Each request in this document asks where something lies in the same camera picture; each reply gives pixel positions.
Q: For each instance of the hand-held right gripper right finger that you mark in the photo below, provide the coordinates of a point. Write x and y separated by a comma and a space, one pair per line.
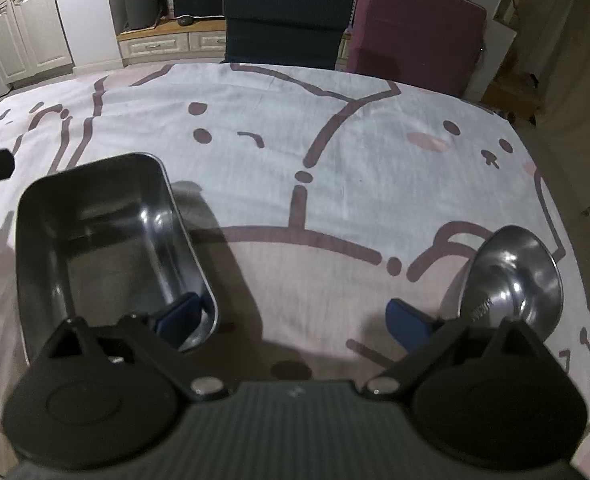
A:
407, 325

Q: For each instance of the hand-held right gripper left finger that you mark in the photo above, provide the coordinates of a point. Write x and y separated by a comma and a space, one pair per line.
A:
180, 317

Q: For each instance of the rectangular stainless steel container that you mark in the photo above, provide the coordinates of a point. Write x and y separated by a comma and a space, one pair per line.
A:
110, 245

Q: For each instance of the small round stainless steel bowl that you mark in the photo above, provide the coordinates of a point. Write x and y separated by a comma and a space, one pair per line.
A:
515, 275

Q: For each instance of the white kitchen cabinets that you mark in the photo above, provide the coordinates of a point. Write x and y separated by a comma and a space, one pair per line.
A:
30, 35

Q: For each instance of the bear print tablecloth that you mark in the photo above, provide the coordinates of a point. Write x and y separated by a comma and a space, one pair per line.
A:
325, 160

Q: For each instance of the low wooden top cabinet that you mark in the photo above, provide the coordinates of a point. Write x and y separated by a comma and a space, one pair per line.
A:
170, 42

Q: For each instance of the grey trash bin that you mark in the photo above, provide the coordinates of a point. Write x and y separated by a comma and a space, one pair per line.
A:
142, 10

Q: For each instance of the black computer mouse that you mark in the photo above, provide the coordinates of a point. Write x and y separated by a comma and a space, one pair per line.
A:
185, 21

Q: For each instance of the staircase with railing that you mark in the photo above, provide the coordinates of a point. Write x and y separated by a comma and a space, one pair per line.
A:
510, 50

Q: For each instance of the purple cushioned chair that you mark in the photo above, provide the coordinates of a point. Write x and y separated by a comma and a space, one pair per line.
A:
415, 30

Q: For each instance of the dark blue chair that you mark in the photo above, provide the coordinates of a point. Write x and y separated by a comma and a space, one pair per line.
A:
285, 10

